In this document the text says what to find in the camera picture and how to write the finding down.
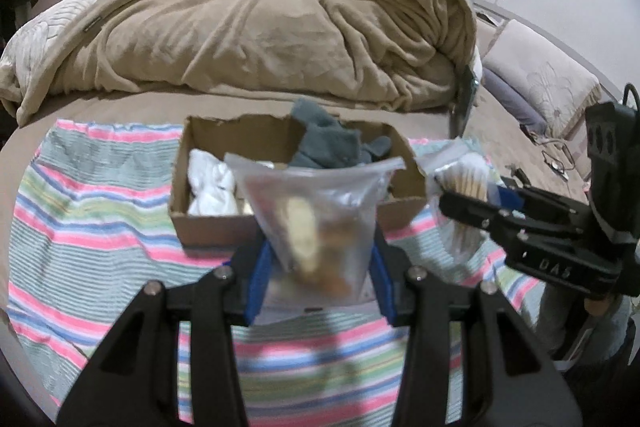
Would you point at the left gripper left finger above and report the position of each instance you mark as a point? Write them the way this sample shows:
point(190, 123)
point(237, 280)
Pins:
point(257, 283)

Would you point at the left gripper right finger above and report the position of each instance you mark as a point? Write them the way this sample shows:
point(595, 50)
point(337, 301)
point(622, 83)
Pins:
point(381, 275)

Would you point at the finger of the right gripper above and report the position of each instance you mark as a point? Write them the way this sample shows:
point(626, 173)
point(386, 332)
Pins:
point(473, 212)
point(520, 199)

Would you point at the clear bag of cotton swabs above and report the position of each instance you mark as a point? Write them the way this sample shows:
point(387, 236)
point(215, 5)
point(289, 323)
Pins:
point(455, 167)

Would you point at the clear bag with snacks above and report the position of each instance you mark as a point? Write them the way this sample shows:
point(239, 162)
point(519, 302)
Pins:
point(320, 224)

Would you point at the white sock bundle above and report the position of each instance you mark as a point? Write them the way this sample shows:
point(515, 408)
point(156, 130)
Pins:
point(212, 186)

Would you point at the grey knit sock bundle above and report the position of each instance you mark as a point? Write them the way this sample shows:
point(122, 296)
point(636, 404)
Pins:
point(326, 143)

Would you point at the grey dotted sock bundle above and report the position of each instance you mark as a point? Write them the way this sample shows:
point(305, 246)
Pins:
point(375, 150)

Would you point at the beige bed mattress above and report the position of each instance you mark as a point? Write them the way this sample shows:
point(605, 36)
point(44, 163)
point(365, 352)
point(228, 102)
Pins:
point(489, 123)

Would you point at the grey embroidered cushion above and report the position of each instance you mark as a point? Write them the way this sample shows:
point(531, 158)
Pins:
point(549, 80)

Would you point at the brown cardboard box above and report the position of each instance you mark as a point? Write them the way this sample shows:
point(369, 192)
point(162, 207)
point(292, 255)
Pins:
point(273, 140)

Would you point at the striped colourful towel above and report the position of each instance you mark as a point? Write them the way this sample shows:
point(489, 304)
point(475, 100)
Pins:
point(91, 226)

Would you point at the beige fleece blanket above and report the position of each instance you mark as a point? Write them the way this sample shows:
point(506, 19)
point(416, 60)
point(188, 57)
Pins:
point(398, 55)

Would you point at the white patterned pillow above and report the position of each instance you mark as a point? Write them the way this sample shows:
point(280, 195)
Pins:
point(27, 47)

